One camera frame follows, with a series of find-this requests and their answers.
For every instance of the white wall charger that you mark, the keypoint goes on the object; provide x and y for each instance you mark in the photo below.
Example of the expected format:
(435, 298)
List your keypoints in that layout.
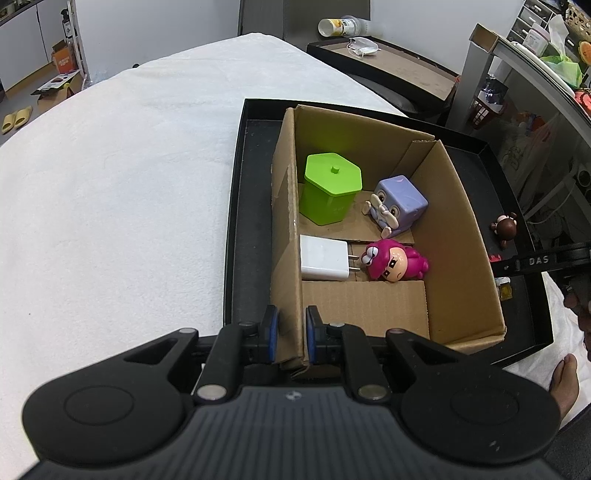
(323, 256)

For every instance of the flat cardboard box with picture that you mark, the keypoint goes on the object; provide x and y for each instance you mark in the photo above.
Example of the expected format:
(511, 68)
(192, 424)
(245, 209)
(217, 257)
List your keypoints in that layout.
(55, 85)

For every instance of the person's right hand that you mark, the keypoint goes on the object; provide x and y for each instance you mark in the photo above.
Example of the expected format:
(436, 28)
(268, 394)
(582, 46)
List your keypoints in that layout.
(579, 304)

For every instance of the white face mask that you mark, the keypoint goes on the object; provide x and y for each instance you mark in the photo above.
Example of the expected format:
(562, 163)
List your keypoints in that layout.
(362, 46)

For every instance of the yellow slipper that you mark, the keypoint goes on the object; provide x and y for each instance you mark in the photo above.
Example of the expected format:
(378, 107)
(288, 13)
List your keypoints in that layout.
(9, 123)
(23, 115)

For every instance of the grey glass-top table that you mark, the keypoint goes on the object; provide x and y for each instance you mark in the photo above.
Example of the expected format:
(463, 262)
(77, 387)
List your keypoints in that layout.
(471, 83)

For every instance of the white plastic jar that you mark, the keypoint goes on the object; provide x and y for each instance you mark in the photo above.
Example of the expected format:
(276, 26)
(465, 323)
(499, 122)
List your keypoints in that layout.
(535, 40)

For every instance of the open narrow cardboard box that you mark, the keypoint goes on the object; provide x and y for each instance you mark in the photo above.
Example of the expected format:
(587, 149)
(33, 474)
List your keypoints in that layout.
(482, 37)

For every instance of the purple cube figurine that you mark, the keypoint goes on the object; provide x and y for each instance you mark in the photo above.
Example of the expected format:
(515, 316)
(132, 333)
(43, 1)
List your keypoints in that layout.
(401, 203)

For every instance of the small red toy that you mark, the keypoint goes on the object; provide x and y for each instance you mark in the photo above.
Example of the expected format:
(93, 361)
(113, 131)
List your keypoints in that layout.
(495, 258)

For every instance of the green hexagonal lidded container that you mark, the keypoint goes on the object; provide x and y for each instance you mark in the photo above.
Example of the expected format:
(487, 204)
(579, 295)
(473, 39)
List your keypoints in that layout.
(330, 184)

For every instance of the red patterned ornament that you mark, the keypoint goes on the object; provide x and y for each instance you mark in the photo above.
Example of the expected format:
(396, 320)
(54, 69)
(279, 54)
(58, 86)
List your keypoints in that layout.
(584, 99)

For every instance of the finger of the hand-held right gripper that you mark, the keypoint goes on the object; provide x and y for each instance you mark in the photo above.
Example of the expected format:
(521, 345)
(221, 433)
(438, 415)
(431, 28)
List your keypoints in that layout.
(521, 264)

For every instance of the clear plastic drink bottle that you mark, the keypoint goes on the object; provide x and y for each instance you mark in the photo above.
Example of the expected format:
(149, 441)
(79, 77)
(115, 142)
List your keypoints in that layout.
(341, 26)

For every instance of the person's foot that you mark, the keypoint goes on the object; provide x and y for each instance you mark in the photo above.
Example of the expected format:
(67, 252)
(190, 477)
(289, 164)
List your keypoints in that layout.
(565, 383)

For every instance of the clear printed plastic bag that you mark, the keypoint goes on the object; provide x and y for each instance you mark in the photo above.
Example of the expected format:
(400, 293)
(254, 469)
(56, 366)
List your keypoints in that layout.
(531, 147)

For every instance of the black shallow tray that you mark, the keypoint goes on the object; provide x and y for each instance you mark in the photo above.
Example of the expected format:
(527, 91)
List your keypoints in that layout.
(249, 184)

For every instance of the wicker basket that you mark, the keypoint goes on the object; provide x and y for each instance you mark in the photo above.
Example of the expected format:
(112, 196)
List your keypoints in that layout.
(579, 13)

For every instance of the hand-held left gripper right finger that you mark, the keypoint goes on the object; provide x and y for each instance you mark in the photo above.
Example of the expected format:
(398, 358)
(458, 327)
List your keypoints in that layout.
(310, 337)

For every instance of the brown bear figurine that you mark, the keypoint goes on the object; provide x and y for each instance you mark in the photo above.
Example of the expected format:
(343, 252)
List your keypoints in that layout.
(505, 226)

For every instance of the brown cardboard box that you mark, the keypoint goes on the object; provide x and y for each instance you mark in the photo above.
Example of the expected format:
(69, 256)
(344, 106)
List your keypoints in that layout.
(461, 254)

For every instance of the red lantern toy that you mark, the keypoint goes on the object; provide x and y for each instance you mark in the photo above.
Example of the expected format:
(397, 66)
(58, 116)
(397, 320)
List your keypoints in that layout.
(482, 113)

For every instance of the black tray with cardboard liner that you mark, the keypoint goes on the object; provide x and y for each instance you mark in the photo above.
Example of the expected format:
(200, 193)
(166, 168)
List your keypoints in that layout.
(392, 69)

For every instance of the orange fruit toy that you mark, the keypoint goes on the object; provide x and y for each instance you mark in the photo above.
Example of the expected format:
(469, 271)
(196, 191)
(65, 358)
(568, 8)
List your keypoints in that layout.
(584, 48)

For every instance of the pink doll figurine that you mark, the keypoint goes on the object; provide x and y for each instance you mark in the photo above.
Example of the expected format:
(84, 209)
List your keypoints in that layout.
(397, 263)

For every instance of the green tissue box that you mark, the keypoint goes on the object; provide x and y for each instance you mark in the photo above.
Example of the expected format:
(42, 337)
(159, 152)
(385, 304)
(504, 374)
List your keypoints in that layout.
(564, 67)

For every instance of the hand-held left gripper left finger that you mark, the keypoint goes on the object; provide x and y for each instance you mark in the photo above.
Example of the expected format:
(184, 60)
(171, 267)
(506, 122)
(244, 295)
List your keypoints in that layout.
(270, 333)

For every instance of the white drawer organizer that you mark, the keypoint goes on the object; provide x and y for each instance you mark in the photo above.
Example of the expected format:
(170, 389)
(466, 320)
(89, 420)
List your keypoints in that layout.
(533, 16)

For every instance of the orange carton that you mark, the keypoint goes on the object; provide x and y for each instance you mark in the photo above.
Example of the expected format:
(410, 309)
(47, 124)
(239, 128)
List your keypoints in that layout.
(62, 57)

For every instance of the small yellow jar toy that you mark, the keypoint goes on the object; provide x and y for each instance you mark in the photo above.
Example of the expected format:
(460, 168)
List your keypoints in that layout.
(503, 288)

